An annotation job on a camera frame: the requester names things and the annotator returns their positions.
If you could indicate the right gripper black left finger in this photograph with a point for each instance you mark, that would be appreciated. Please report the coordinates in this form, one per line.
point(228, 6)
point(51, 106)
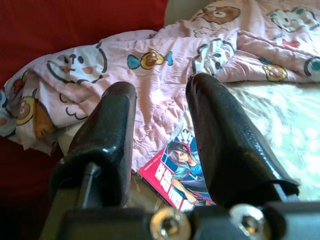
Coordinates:
point(105, 140)

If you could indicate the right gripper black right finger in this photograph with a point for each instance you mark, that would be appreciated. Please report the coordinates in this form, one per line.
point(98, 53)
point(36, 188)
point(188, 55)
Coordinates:
point(225, 140)

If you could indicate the manga comic book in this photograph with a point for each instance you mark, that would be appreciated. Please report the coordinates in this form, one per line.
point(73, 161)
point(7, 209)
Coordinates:
point(180, 172)

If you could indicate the beige floral bed sheet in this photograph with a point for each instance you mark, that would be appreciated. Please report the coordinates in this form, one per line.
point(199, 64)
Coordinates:
point(287, 125)

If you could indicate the pink cartoon print blanket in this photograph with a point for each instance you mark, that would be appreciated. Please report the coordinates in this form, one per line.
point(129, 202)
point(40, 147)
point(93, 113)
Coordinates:
point(160, 82)

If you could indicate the red fabric covered mattress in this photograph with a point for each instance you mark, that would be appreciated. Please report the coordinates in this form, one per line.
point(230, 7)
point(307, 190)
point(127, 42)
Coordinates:
point(62, 22)

